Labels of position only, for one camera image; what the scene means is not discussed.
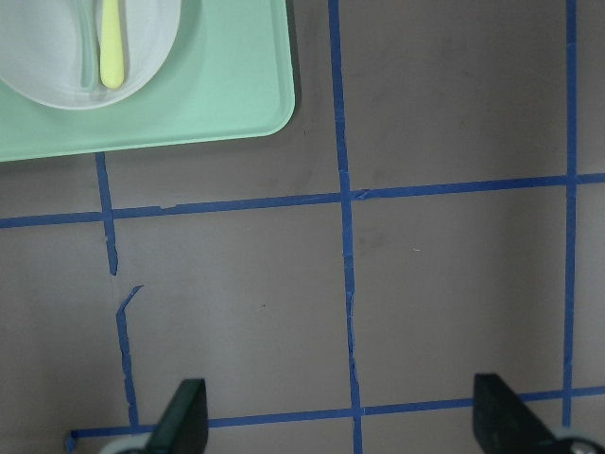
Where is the mint green plastic utensil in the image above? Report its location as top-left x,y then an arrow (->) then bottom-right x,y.
74,0 -> 100,93

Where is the mint green plastic tray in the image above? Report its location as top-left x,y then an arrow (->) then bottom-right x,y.
1,1 -> 295,162

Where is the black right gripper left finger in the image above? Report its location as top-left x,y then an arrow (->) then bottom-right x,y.
101,378 -> 210,454

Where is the yellow plastic fork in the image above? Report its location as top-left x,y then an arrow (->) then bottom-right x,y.
99,0 -> 125,90

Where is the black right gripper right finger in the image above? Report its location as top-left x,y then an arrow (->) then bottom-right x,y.
473,373 -> 605,454

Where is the white round plate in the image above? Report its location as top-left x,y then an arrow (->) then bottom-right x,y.
1,1 -> 182,111

